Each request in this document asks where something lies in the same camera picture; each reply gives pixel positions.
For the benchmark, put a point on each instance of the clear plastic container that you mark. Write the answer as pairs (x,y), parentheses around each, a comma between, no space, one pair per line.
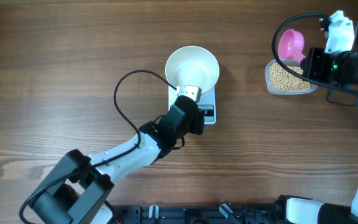
(275,91)

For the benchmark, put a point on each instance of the soybeans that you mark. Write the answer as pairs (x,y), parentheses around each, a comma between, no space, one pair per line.
(283,80)

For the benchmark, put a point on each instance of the pink plastic measuring scoop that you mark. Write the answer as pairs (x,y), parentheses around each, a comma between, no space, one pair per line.
(291,45)

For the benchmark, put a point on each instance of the white bowl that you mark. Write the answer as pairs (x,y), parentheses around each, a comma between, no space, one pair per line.
(192,66)

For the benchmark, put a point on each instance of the white digital kitchen scale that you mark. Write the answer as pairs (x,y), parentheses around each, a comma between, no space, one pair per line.
(207,103)

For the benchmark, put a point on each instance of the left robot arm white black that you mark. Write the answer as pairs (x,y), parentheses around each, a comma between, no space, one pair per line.
(76,189)

